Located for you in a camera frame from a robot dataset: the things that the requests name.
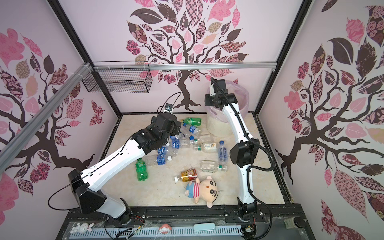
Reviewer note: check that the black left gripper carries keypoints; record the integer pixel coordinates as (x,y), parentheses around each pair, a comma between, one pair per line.
(176,128)

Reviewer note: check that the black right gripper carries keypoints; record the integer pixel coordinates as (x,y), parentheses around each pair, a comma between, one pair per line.
(207,99)

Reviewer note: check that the white bin pink liner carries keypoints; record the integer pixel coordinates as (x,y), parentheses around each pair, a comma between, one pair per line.
(229,120)

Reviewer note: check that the Pocari Sweat blue bottle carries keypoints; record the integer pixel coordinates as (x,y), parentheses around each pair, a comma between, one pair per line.
(192,129)

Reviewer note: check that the green bottle yellow cap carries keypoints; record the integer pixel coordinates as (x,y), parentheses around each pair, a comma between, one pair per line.
(141,170)

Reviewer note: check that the clear bottle blue label front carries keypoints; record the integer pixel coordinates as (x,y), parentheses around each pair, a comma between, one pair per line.
(157,160)

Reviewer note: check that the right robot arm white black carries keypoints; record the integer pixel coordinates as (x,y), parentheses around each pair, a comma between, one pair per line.
(244,152)

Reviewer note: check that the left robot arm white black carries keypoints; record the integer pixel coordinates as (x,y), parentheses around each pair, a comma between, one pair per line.
(86,185)

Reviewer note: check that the blue cap bottle upper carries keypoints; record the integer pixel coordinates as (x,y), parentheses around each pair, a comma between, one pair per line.
(178,137)

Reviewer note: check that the blue cap bottle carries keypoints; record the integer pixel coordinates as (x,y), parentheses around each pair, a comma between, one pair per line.
(178,137)
(167,151)

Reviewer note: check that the blue label bottle centre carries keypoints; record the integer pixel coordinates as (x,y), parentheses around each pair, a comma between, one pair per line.
(180,143)

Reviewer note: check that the blue cap bottle lower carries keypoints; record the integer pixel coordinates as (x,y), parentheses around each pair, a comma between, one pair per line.
(167,151)

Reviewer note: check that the green bottle at back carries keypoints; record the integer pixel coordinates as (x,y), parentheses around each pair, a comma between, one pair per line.
(192,121)

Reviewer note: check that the red yellow label tea bottle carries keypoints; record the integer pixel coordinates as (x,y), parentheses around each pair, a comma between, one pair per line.
(186,176)

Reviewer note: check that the clear bottle green cap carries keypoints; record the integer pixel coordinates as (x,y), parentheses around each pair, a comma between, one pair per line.
(212,167)

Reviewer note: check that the upright blue label water bottle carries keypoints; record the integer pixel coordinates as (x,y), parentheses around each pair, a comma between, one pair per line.
(223,156)

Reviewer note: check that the cartoon boy plush doll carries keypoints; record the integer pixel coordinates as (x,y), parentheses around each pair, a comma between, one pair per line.
(206,190)

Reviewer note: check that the red white small figurine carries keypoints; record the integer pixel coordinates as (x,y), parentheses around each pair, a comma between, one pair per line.
(165,229)

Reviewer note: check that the teal eraser block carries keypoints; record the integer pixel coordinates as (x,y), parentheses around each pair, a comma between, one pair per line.
(204,227)

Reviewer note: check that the white bunny figurine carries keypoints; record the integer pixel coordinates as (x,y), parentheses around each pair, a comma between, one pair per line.
(82,228)

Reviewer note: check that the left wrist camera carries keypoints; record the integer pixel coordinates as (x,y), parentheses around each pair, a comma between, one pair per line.
(168,108)

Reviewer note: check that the black wire basket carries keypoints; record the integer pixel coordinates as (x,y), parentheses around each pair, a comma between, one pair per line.
(119,77)

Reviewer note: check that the aluminium rail back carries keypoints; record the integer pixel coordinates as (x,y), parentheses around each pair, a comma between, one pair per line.
(200,66)

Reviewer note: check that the aluminium rail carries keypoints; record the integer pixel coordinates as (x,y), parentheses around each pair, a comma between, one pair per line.
(200,66)
(11,150)

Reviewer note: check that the white cable duct strip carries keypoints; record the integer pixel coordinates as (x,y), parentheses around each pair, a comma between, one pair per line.
(153,232)

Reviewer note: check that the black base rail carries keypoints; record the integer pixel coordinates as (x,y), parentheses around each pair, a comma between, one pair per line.
(275,222)

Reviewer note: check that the aluminium rail left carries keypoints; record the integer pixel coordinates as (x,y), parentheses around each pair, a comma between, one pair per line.
(11,150)

